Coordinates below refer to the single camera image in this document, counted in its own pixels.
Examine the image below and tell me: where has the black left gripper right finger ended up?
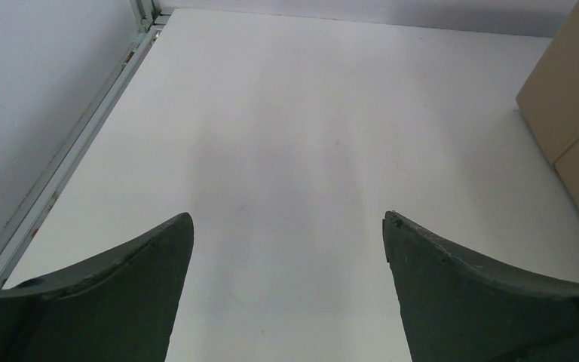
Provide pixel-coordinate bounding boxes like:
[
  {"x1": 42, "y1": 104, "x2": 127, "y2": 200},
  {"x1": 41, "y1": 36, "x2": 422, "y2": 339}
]
[{"x1": 382, "y1": 211, "x2": 579, "y2": 361}]

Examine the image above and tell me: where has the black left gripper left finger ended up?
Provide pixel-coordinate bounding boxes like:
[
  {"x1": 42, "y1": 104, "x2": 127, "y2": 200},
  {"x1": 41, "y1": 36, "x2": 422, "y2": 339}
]
[{"x1": 0, "y1": 213, "x2": 194, "y2": 361}]

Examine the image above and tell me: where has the aluminium left floor rail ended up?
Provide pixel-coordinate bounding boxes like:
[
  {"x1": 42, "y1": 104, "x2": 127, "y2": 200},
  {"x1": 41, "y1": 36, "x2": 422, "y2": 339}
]
[{"x1": 0, "y1": 23, "x2": 164, "y2": 288}]

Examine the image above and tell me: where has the aluminium frame left post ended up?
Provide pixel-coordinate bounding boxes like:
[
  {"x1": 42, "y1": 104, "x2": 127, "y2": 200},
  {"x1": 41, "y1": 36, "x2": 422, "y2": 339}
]
[{"x1": 129, "y1": 0, "x2": 161, "y2": 32}]

